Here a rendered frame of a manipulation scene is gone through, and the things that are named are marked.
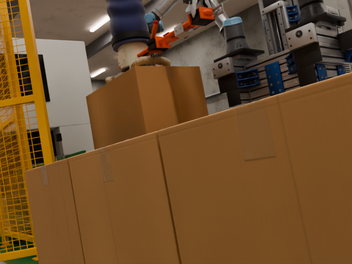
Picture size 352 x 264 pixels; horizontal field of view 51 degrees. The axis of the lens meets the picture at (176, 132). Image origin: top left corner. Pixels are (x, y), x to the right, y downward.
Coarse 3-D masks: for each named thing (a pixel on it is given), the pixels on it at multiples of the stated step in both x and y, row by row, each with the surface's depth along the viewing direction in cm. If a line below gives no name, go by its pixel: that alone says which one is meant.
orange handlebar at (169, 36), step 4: (204, 12) 156; (208, 12) 156; (212, 12) 157; (188, 20) 164; (184, 24) 166; (188, 24) 165; (168, 32) 177; (172, 32) 174; (164, 36) 179; (168, 36) 177; (172, 36) 181; (160, 40) 182; (164, 40) 179; (168, 40) 180; (172, 40) 181; (140, 52) 198; (144, 52) 195; (140, 56) 200; (144, 56) 203; (156, 64) 223; (160, 64) 224; (120, 68) 218
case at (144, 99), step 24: (144, 72) 175; (168, 72) 183; (192, 72) 192; (96, 96) 208; (120, 96) 186; (144, 96) 172; (168, 96) 181; (192, 96) 190; (96, 120) 211; (120, 120) 188; (144, 120) 170; (168, 120) 178; (96, 144) 214
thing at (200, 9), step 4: (200, 8) 156; (204, 8) 157; (208, 8) 158; (196, 12) 159; (200, 12) 155; (188, 16) 162; (196, 16) 159; (200, 16) 155; (204, 16) 156; (208, 16) 158; (212, 16) 159; (192, 20) 162; (196, 20) 158; (200, 20) 158; (204, 20) 159; (208, 20) 160; (192, 24) 161; (196, 24) 162; (200, 24) 163; (204, 24) 164
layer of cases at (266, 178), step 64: (192, 128) 53; (256, 128) 43; (320, 128) 37; (64, 192) 95; (128, 192) 69; (192, 192) 54; (256, 192) 44; (320, 192) 38; (64, 256) 100; (128, 256) 72; (192, 256) 56; (256, 256) 46; (320, 256) 39
